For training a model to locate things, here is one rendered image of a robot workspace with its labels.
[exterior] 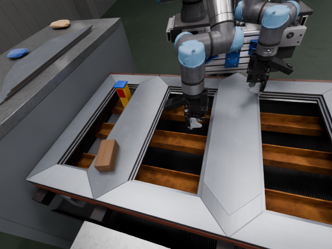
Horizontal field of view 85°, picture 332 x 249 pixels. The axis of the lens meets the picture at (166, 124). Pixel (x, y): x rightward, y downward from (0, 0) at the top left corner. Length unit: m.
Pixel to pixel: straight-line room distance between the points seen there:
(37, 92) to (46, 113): 0.10
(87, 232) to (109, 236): 0.09
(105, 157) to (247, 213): 0.51
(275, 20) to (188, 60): 0.34
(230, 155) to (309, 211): 0.34
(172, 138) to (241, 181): 0.43
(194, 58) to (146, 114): 0.44
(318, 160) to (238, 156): 0.41
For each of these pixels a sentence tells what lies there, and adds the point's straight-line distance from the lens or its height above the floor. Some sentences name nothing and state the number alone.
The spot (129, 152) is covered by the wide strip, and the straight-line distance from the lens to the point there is 0.76.
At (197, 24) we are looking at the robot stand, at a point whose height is 1.04.
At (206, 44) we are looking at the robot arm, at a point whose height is 1.17.
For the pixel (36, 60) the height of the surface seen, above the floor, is 1.07.
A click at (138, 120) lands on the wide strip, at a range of 0.86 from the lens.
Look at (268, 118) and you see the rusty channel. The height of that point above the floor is 0.69.
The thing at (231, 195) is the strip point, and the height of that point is 0.84.
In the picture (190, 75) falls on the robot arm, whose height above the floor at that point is 1.13.
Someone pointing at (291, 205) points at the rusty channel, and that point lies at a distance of 0.87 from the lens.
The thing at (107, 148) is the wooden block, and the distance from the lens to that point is 0.75.
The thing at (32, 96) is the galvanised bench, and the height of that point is 1.05.
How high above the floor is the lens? 1.44
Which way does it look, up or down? 48 degrees down
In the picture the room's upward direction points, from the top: 13 degrees counter-clockwise
